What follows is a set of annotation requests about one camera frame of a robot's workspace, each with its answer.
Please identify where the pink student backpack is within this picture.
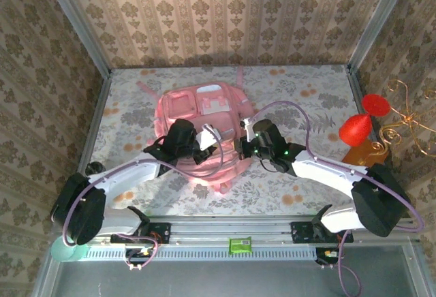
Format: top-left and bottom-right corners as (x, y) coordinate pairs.
(135, 65), (255, 196)

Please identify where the green wipes packet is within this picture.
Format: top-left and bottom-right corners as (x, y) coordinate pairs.
(228, 236), (253, 254)

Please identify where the orange wooden block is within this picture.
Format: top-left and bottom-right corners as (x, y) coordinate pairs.
(341, 139), (390, 168)

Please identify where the red hourglass-shaped ornament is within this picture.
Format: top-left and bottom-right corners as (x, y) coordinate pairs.
(338, 93), (390, 148)

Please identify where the small black control board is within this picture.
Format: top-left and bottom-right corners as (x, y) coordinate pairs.
(315, 247), (345, 266)
(124, 246), (154, 266)

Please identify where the translucent green plastic cup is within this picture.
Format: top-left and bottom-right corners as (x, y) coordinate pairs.
(50, 237), (88, 263)

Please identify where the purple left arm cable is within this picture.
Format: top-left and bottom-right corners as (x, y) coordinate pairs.
(50, 125), (225, 271)

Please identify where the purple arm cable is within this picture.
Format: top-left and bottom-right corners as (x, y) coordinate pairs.
(50, 125), (225, 271)
(253, 101), (425, 296)

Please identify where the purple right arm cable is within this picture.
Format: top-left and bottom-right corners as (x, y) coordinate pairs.
(253, 101), (425, 296)

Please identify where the aluminium mounting rail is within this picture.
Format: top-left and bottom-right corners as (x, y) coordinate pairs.
(98, 215), (419, 246)

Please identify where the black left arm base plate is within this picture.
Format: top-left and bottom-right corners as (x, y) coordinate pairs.
(110, 221), (171, 245)

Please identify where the aluminium table edge rail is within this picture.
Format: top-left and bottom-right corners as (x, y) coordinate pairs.
(64, 72), (112, 221)
(346, 65), (403, 218)

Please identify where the grey slotted cable duct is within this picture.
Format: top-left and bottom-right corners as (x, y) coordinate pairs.
(84, 243), (317, 261)

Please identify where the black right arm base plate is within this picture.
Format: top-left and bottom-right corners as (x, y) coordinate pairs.
(291, 220), (354, 244)

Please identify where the gold wire ornament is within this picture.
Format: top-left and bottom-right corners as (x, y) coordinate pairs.
(373, 78), (436, 157)

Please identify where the aluminium frame post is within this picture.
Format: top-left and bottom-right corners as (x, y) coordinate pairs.
(37, 0), (112, 77)
(347, 0), (416, 73)

